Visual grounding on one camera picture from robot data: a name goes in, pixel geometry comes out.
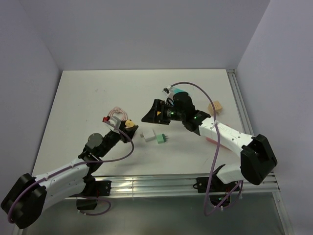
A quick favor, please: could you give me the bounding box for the aluminium rail frame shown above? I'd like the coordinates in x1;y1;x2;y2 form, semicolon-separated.
13;70;294;235

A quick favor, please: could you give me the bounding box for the purple cable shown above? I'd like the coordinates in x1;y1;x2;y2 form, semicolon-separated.
170;81;244;216
6;124;134;225

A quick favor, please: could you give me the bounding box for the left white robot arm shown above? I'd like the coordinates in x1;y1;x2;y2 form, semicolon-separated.
0;121;138;229

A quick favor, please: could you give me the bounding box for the pink coiled cord with plug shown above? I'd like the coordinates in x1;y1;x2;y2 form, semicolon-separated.
109;106;128;120

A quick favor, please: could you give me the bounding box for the white charger adapter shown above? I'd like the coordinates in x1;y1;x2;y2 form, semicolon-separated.
140;129;156;142

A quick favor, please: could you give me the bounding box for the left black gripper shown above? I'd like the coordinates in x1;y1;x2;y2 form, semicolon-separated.
99;120;138;157

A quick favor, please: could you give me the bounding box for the beige cube socket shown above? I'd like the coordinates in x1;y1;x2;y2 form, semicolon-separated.
208;100;223;116

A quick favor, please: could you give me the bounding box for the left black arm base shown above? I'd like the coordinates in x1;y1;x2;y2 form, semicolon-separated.
76;180;112;211

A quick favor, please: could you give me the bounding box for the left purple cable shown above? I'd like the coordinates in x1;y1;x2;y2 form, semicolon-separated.
6;124;134;225

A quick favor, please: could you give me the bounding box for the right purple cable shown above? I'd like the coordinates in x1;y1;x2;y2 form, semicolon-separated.
170;81;244;216

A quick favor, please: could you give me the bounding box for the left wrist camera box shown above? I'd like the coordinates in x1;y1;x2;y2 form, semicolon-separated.
102;116;121;133

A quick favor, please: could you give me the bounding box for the green plug adapter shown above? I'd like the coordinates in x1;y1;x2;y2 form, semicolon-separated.
156;133;168;144

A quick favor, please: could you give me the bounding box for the teal triangular power strip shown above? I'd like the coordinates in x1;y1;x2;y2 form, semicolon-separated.
169;87;189;99

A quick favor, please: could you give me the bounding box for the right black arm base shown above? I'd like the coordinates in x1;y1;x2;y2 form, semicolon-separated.
193;177;243;206

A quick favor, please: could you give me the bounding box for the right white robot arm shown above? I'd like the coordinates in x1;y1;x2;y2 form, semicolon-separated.
141;92;277;192

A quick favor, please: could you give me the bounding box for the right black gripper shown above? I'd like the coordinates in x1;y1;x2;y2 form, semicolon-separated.
141;99;185;125

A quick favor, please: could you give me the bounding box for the pink triangular power strip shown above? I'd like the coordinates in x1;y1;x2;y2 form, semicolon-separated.
206;137;229;150

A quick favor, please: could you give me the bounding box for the light yellow plug adapter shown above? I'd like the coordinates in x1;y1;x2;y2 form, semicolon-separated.
125;119;135;128

